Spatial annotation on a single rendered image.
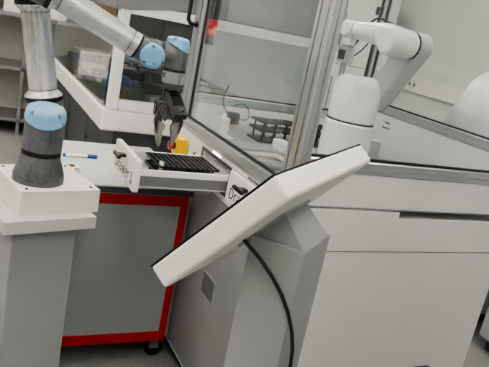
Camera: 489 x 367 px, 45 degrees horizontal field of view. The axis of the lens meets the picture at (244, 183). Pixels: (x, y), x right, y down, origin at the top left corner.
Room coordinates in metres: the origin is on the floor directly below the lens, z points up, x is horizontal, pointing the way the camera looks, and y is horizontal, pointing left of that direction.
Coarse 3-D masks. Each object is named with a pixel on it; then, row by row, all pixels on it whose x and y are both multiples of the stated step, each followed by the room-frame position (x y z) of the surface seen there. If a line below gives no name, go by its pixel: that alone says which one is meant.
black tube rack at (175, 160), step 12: (156, 156) 2.07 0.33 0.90; (168, 156) 2.10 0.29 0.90; (180, 156) 2.13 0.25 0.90; (192, 156) 2.17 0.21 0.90; (156, 168) 2.00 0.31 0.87; (168, 168) 2.04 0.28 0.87; (180, 168) 1.97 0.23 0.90; (192, 168) 1.99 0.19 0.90; (204, 168) 2.03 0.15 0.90; (216, 168) 2.06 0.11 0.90
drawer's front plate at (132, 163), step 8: (120, 144) 2.04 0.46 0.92; (128, 152) 1.94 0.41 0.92; (120, 160) 2.02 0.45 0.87; (128, 160) 1.93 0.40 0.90; (136, 160) 1.85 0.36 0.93; (128, 168) 1.92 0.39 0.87; (136, 168) 1.84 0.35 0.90; (120, 176) 1.99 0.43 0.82; (128, 176) 1.90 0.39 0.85; (136, 176) 1.84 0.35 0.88; (128, 184) 1.89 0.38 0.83; (136, 184) 1.84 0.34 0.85; (136, 192) 1.85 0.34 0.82
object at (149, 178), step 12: (144, 156) 2.12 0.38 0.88; (204, 156) 2.24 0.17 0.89; (144, 168) 2.09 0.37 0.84; (144, 180) 1.87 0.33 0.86; (156, 180) 1.89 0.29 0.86; (168, 180) 1.91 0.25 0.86; (180, 180) 1.93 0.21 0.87; (192, 180) 1.95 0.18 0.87; (204, 180) 1.97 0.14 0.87; (216, 180) 2.00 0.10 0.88
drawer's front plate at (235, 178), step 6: (234, 174) 1.93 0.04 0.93; (228, 180) 1.96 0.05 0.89; (234, 180) 1.92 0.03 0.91; (240, 180) 1.89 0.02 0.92; (246, 180) 1.88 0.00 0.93; (228, 186) 1.95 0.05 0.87; (240, 186) 1.88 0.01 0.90; (246, 186) 1.84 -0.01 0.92; (252, 186) 1.81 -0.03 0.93; (228, 192) 1.95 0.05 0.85; (234, 192) 1.91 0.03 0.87; (228, 198) 1.94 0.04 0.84; (234, 198) 1.90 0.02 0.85; (240, 198) 1.87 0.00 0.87
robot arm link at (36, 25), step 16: (16, 0) 1.78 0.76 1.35; (32, 16) 1.79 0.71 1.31; (48, 16) 1.82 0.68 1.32; (32, 32) 1.79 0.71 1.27; (48, 32) 1.82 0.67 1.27; (32, 48) 1.79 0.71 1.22; (48, 48) 1.81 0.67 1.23; (32, 64) 1.80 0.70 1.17; (48, 64) 1.81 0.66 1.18; (32, 80) 1.80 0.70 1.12; (48, 80) 1.81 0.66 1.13; (32, 96) 1.79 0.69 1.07; (48, 96) 1.80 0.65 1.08
